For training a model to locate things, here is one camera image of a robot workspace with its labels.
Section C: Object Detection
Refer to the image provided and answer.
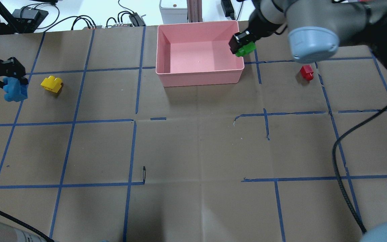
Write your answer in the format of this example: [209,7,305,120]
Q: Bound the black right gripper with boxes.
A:
[229,30,257,54]

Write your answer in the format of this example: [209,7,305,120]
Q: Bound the red toy block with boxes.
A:
[299,65,314,81]

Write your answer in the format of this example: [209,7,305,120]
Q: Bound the black power adapter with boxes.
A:
[220,0,235,20]

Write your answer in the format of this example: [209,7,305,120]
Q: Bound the aluminium frame post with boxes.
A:
[187,0,203,23]

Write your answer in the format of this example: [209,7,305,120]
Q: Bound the brown paper table cover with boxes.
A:
[0,26,387,242]

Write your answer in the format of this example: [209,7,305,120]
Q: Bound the pink plastic box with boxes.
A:
[155,21,245,87]

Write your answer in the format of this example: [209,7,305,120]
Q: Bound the yellow toy block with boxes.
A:
[40,75,63,93]

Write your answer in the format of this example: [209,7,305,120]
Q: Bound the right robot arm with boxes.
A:
[229,0,387,69]

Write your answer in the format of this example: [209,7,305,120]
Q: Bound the green toy block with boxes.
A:
[235,42,256,57]

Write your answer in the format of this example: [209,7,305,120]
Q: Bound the blue toy block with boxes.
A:
[3,77,28,102]

